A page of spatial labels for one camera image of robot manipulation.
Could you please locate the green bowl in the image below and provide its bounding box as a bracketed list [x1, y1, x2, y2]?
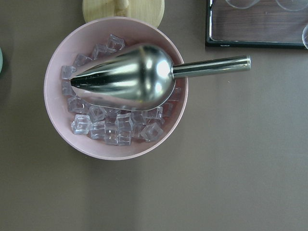
[0, 48, 3, 73]

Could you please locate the cocktail glass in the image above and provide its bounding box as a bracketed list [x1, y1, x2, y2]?
[276, 0, 308, 12]
[302, 24, 308, 49]
[225, 0, 259, 10]

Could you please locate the metal ice scoop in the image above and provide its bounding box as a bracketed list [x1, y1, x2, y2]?
[70, 44, 251, 111]

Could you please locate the wooden mug tree stand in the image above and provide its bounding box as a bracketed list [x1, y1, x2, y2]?
[82, 0, 165, 27]

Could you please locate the pink bowl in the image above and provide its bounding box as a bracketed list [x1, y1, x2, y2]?
[44, 17, 188, 160]

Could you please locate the black glass tray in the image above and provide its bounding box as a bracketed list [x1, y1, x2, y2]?
[205, 0, 308, 49]

